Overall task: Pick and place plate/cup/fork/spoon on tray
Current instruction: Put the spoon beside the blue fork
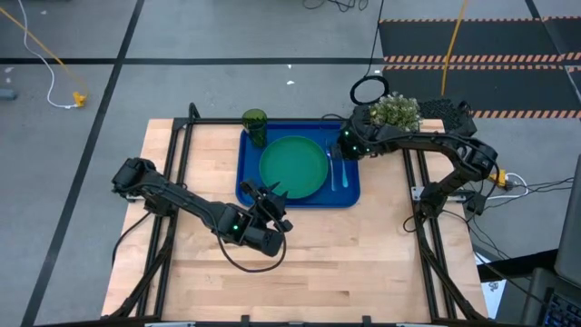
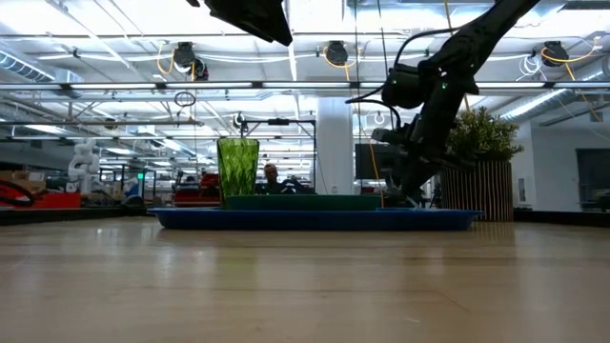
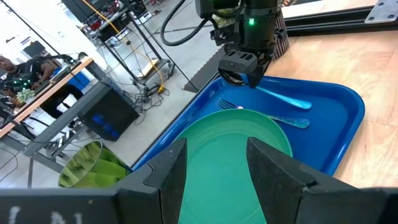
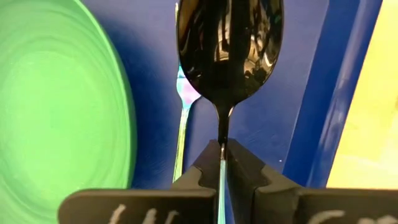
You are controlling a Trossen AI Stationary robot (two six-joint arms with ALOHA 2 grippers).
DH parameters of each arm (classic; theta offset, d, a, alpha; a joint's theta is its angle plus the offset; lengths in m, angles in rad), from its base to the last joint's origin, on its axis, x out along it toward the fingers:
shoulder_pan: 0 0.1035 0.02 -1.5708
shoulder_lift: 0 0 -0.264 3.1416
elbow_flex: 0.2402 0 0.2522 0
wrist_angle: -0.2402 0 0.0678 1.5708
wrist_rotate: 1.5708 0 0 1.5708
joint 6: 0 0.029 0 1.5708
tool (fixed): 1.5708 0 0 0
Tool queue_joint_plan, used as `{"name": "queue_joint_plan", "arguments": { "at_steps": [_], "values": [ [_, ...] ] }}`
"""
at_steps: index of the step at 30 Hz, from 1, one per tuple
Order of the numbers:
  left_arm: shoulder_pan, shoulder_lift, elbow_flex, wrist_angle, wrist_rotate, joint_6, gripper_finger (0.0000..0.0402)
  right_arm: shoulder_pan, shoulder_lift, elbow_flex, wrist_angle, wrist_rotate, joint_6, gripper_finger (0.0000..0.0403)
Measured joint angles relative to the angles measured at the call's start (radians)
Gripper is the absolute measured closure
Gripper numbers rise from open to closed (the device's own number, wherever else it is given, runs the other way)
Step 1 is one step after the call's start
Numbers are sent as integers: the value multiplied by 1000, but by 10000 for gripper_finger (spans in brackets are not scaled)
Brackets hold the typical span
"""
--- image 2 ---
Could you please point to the red bin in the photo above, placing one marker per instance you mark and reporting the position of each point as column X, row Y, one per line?
column 52, row 201

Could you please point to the wooden slatted planter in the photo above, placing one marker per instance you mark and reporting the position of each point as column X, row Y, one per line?
column 481, row 190

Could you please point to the person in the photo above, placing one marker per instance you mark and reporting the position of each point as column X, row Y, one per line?
column 271, row 178

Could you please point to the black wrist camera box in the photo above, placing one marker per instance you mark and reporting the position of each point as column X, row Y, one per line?
column 393, row 135

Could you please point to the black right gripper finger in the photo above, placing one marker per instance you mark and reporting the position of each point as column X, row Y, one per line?
column 429, row 176
column 407, row 183

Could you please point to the black monitor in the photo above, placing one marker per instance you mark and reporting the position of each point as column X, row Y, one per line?
column 376, row 162

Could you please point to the black metal cart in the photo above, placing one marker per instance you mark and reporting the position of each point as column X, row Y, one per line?
column 153, row 188

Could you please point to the black metal frame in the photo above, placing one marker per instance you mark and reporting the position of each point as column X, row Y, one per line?
column 241, row 152

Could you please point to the white column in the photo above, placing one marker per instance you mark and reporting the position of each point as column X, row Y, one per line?
column 335, row 143

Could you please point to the green plate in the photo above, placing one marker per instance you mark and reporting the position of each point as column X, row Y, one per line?
column 305, row 202

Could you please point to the dark wall screen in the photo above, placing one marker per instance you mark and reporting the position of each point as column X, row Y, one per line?
column 593, row 178

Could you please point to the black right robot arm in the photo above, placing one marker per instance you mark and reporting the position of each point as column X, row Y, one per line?
column 476, row 38

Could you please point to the red bin cart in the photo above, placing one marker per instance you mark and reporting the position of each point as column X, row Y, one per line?
column 209, row 188

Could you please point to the blue tray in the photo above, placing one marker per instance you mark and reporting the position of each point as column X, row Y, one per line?
column 314, row 220

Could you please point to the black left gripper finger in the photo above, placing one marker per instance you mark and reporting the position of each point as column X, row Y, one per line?
column 257, row 19

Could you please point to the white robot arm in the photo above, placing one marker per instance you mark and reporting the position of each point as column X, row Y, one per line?
column 85, row 164

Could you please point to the metal spoon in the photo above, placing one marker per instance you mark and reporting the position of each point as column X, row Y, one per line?
column 413, row 204

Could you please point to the green faceted plastic cup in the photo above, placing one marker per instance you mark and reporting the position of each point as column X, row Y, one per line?
column 238, row 167

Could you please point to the black table edge rail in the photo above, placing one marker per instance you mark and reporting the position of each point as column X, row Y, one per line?
column 71, row 215

